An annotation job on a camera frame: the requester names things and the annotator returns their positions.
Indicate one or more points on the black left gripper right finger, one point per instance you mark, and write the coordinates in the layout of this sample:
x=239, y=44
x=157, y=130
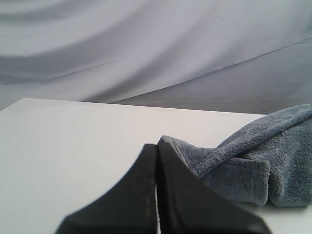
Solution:
x=187, y=206

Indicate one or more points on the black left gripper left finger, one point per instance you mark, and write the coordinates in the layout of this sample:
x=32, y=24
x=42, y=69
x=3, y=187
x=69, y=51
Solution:
x=127, y=208

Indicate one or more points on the grey-blue fleece towel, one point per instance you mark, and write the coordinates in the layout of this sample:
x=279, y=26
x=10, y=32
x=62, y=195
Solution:
x=269, y=159

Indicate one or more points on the grey backdrop cloth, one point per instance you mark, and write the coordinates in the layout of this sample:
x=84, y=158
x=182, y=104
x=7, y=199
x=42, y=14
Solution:
x=248, y=56

